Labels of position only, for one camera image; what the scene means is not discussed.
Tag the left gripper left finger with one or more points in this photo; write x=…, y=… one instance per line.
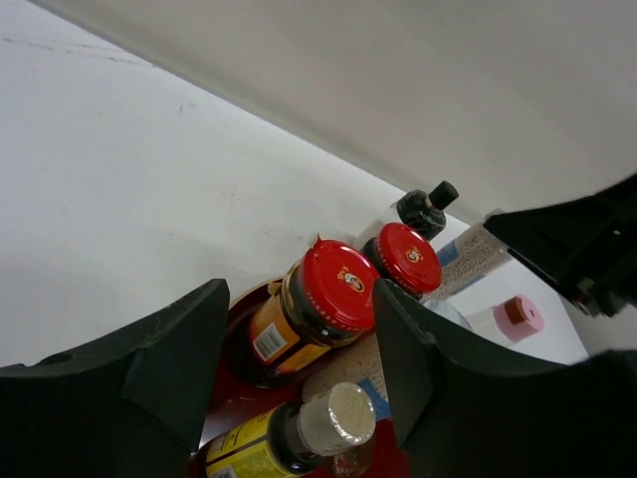
x=129, y=404

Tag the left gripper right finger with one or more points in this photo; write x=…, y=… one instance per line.
x=463, y=406

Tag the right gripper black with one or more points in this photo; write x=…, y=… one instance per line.
x=585, y=249

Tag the silver lid jar blue label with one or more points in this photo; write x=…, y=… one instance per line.
x=360, y=364

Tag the tall silver lid spice jar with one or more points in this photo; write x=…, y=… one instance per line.
x=467, y=259

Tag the small yellow label oil bottle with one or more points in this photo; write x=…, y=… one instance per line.
x=294, y=438

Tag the black cap white powder bottle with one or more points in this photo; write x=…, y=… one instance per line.
x=422, y=211

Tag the red lid chili sauce jar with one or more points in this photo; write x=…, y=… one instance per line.
x=323, y=303

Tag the red round tray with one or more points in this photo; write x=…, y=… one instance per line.
x=234, y=401

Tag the pink cap small bottle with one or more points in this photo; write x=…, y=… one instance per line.
x=509, y=322

